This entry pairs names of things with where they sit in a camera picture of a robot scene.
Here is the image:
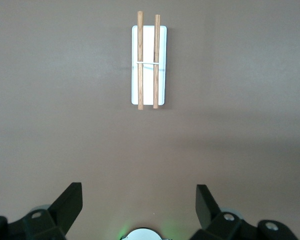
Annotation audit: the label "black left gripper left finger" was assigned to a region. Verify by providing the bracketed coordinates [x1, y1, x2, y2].
[0, 182, 84, 240]

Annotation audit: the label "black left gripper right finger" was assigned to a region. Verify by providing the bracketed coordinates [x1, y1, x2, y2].
[189, 184, 299, 240]

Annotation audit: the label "white towel rack wooden bars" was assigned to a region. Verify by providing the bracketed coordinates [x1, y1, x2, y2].
[131, 10, 169, 111]

